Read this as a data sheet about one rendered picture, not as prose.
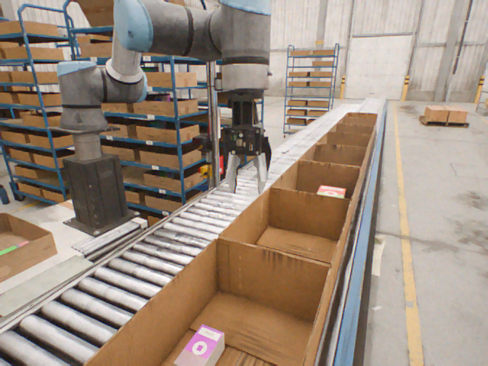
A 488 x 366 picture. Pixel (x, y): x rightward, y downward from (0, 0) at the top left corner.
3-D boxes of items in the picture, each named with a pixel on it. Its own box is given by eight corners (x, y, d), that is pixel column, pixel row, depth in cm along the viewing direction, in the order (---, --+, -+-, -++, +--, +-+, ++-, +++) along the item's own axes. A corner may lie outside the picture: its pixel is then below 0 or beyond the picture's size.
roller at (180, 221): (175, 222, 154) (174, 213, 152) (266, 245, 134) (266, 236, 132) (169, 226, 150) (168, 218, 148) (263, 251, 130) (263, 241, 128)
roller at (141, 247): (139, 247, 132) (137, 238, 131) (242, 279, 112) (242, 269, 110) (131, 253, 128) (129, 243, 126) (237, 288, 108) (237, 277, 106)
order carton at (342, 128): (333, 143, 247) (335, 123, 240) (371, 147, 235) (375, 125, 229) (324, 154, 213) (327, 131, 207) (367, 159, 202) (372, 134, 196)
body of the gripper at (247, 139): (222, 157, 56) (220, 91, 52) (231, 150, 64) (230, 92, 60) (261, 159, 55) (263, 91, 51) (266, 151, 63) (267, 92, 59)
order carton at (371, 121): (340, 134, 280) (343, 116, 273) (374, 137, 268) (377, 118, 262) (333, 143, 246) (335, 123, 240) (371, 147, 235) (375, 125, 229)
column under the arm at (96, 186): (62, 224, 143) (46, 158, 131) (109, 204, 164) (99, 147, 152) (96, 237, 131) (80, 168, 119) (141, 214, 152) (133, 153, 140)
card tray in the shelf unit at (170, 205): (145, 205, 257) (144, 194, 254) (168, 193, 283) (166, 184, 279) (183, 214, 242) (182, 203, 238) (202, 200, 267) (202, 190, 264)
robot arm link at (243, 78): (227, 69, 60) (274, 67, 59) (228, 94, 61) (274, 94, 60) (216, 64, 52) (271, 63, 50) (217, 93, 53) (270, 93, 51)
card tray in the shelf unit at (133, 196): (106, 196, 277) (104, 186, 273) (130, 185, 303) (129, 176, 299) (139, 203, 261) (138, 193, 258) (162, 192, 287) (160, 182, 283)
